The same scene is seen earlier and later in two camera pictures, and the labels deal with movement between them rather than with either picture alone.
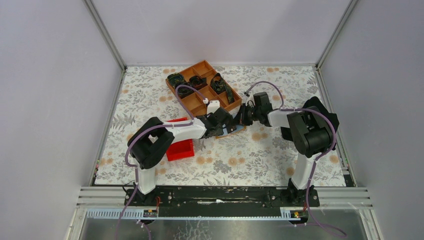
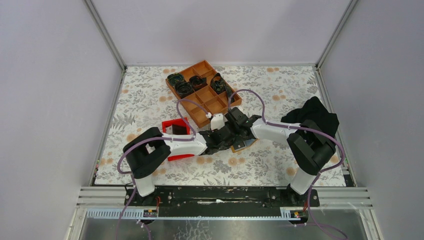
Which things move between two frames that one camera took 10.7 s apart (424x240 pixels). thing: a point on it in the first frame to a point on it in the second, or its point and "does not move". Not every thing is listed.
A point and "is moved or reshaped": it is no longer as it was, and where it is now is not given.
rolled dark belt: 176,79 does not move
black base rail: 222,202 does not move
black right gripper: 241,113 to 245,139
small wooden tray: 240,128 is moved or reshaped
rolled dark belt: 197,82 does not move
